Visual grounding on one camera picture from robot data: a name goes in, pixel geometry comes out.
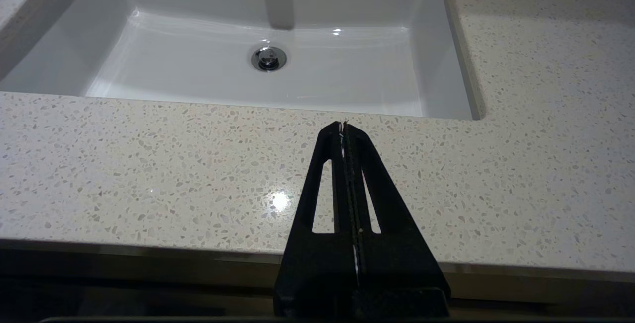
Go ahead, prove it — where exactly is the chrome drain stopper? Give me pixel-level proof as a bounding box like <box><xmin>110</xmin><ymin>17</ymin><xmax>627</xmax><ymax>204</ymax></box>
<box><xmin>251</xmin><ymin>45</ymin><xmax>288</xmax><ymax>72</ymax></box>

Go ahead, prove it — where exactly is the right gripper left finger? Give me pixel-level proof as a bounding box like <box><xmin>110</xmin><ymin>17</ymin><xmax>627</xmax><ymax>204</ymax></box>
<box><xmin>273</xmin><ymin>121</ymin><xmax>360</xmax><ymax>317</ymax></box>

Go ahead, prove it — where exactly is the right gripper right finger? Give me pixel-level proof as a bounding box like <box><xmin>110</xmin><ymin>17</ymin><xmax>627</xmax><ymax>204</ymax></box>
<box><xmin>343</xmin><ymin>121</ymin><xmax>452</xmax><ymax>317</ymax></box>

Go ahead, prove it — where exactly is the white sink basin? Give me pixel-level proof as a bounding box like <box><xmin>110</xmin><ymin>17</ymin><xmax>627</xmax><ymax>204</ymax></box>
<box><xmin>0</xmin><ymin>0</ymin><xmax>489</xmax><ymax>121</ymax></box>

